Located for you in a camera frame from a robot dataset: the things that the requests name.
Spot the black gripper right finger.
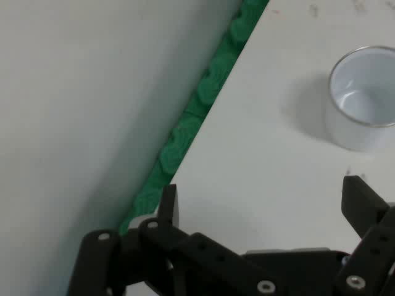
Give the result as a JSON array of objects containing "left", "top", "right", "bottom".
[{"left": 336, "top": 175, "right": 395, "bottom": 296}]

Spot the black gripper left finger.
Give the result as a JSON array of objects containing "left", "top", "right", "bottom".
[{"left": 67, "top": 184, "right": 278, "bottom": 296}]

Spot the white enamel mug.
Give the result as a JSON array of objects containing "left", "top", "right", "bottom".
[{"left": 323, "top": 45, "right": 395, "bottom": 152}]

